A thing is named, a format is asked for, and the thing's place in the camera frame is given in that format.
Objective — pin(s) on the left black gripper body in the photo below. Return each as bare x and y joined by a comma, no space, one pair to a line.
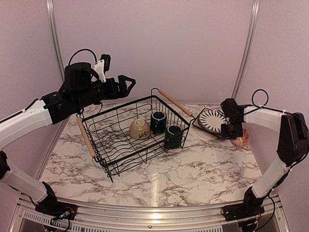
110,93

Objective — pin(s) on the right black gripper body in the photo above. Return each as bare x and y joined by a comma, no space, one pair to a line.
233,130

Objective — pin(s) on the blue white patterned bowl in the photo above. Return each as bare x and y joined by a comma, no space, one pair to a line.
242,141

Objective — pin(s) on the white striped round plate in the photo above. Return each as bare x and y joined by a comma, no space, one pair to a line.
211,121

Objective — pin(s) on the grey reindeer round plate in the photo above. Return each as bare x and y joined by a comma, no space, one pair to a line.
198,123

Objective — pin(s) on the square floral black-backed plate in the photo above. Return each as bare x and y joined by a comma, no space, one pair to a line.
215,135

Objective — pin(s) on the beige ceramic bowl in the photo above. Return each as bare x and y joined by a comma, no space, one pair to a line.
139,129

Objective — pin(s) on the black wire dish rack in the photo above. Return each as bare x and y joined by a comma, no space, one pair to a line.
108,131

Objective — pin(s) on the navy blue mug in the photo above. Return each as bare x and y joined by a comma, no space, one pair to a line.
158,122

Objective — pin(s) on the dark green mug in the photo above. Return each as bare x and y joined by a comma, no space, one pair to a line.
173,137

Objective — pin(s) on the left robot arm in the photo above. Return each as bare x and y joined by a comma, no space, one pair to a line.
83,86

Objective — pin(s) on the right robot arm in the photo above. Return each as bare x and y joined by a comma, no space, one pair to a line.
292,146

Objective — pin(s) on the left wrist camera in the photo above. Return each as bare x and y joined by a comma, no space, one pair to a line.
102,66

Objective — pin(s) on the right wooden rack handle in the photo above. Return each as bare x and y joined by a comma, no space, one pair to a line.
186,111

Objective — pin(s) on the wooden rack handle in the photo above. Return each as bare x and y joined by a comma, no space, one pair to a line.
85,137
186,111

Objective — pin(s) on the left wooden rack handle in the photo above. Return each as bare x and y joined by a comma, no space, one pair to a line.
85,137

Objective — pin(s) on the right aluminium corner post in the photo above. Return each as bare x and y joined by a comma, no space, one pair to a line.
247,48

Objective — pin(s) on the aluminium corner post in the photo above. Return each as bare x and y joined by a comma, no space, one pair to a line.
51,14
247,48

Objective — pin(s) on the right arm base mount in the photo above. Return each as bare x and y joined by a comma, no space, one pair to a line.
251,206

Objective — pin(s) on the left aluminium corner post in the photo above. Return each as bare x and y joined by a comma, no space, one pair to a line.
51,14

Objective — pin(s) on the aluminium front frame rail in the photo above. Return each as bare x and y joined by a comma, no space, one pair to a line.
93,217

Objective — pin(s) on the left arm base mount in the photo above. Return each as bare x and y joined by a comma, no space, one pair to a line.
51,206

